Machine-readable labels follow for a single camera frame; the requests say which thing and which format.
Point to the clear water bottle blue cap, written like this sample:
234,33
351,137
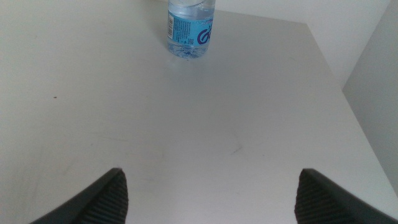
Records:
186,31

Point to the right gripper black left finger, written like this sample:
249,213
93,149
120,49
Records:
102,202

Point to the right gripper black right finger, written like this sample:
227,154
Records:
323,205

